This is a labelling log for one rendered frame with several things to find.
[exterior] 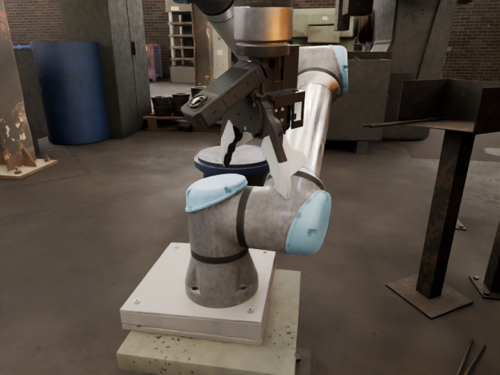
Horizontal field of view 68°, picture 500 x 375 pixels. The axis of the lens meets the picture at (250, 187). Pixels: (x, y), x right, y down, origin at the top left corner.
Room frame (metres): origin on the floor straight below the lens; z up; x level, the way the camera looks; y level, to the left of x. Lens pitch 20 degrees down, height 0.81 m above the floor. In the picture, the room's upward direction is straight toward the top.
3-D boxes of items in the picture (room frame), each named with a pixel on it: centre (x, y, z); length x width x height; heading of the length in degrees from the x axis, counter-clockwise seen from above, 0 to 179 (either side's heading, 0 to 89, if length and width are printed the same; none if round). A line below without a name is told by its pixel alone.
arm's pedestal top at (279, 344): (0.65, 0.06, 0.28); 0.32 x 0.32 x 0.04; 81
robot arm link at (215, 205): (0.65, 0.06, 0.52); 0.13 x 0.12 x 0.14; 72
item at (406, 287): (1.11, -0.62, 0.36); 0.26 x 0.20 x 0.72; 25
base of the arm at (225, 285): (0.65, 0.06, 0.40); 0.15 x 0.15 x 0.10
